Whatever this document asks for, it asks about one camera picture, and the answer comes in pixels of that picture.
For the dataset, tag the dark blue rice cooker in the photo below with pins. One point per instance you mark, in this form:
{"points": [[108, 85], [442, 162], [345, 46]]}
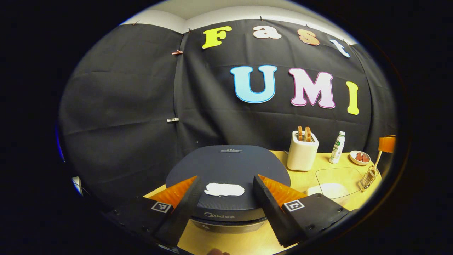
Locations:
{"points": [[230, 166]]}

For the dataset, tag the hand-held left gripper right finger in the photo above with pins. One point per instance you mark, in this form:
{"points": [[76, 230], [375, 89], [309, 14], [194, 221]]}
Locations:
{"points": [[270, 212]]}

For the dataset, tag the white round plate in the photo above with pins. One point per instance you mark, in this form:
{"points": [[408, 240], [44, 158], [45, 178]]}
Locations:
{"points": [[353, 157]]}

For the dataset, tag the clear glass tray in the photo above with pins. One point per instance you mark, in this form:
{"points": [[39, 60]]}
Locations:
{"points": [[336, 175]]}

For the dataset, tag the silver clip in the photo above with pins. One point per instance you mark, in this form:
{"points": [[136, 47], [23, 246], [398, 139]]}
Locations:
{"points": [[172, 120]]}

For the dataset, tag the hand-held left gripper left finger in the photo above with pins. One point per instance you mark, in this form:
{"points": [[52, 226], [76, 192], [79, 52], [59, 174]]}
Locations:
{"points": [[185, 212]]}

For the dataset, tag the white toaster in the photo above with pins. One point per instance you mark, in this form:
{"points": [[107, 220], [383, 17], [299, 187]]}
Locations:
{"points": [[302, 156]]}

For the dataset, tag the toast bread slice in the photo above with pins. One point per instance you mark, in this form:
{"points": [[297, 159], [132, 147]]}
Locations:
{"points": [[300, 134], [308, 134]]}

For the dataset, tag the red clip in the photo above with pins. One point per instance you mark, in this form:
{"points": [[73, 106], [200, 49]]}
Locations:
{"points": [[177, 52]]}

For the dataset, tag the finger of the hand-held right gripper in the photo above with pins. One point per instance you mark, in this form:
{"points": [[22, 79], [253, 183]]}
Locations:
{"points": [[386, 144]]}

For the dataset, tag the wooden spoon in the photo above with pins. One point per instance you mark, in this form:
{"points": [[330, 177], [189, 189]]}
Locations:
{"points": [[377, 161]]}

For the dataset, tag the red meat slice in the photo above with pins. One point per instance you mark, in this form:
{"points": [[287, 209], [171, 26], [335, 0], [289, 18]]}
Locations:
{"points": [[359, 157], [365, 158]]}

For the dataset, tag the white drink bottle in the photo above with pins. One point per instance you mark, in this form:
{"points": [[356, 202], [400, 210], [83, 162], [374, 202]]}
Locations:
{"points": [[337, 148]]}

